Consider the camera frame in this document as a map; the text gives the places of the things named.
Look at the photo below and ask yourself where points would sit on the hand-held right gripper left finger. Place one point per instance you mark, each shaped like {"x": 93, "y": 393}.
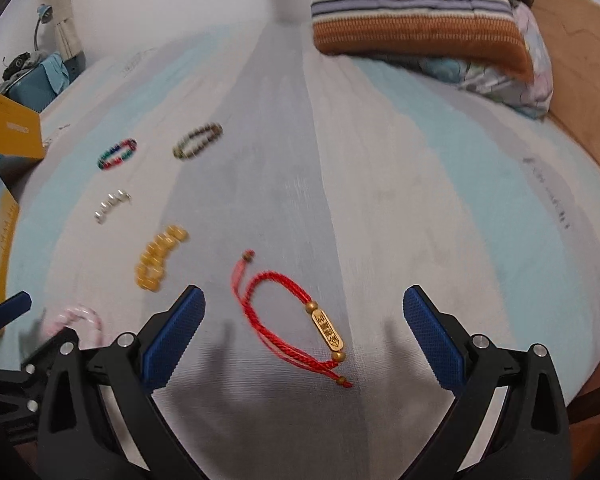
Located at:
{"x": 172, "y": 342}

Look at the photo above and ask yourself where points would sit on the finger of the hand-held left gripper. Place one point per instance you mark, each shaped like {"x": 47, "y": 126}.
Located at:
{"x": 45, "y": 352}
{"x": 11, "y": 308}

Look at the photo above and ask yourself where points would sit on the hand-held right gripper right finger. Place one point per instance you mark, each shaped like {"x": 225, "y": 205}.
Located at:
{"x": 432, "y": 342}

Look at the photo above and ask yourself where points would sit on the blue yellow cardboard box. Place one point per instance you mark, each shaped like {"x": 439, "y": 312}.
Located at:
{"x": 15, "y": 132}

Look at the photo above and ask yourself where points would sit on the teal suitcase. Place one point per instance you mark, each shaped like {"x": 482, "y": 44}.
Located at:
{"x": 30, "y": 90}

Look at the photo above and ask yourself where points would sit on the dark items on suitcase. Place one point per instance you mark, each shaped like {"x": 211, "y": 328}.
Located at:
{"x": 20, "y": 62}

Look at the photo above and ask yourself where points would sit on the beige curtain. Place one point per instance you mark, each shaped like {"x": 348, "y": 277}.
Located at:
{"x": 67, "y": 35}

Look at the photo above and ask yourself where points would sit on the floral patterned pillow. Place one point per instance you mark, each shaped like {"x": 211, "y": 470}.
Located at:
{"x": 535, "y": 75}

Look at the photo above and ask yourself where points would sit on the blue desk lamp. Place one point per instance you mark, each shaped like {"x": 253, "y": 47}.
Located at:
{"x": 42, "y": 10}

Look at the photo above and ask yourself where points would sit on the striped woven pillow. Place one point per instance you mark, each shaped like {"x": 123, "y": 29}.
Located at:
{"x": 405, "y": 20}

